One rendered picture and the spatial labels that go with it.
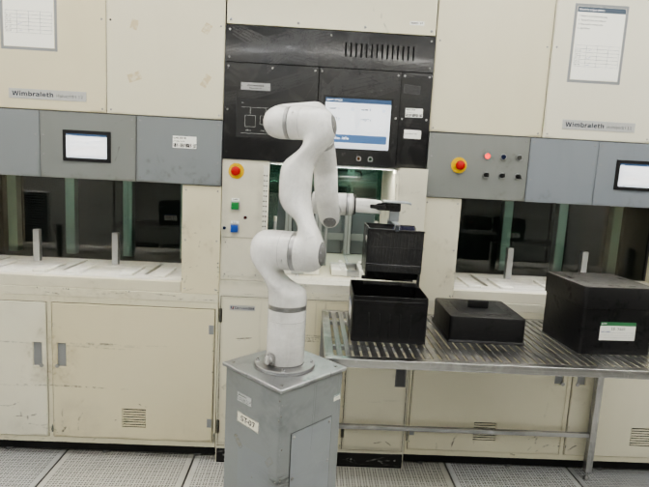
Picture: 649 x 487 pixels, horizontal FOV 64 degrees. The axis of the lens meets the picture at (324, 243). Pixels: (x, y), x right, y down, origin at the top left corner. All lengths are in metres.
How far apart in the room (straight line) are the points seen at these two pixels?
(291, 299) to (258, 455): 0.48
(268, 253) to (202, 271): 0.84
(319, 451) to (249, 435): 0.22
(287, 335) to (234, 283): 0.80
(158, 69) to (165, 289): 0.94
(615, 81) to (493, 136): 0.57
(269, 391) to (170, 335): 0.99
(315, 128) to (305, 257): 0.38
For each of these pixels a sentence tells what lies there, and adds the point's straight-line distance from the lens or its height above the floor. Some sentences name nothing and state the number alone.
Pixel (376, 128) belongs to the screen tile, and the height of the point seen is 1.56.
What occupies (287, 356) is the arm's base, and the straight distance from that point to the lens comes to 1.61.
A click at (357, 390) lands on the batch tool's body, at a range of 2.48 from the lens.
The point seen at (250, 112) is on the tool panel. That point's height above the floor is 1.60.
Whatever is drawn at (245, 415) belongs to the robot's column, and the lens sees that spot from 1.68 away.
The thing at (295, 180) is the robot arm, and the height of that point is 1.34.
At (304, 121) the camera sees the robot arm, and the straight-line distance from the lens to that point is 1.57.
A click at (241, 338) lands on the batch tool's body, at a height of 0.60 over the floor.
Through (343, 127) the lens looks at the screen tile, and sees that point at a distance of 2.27.
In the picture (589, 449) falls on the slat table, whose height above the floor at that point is 0.16.
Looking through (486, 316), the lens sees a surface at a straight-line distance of 2.06.
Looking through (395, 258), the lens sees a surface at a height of 1.07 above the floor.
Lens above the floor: 1.38
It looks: 8 degrees down
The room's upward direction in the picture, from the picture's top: 3 degrees clockwise
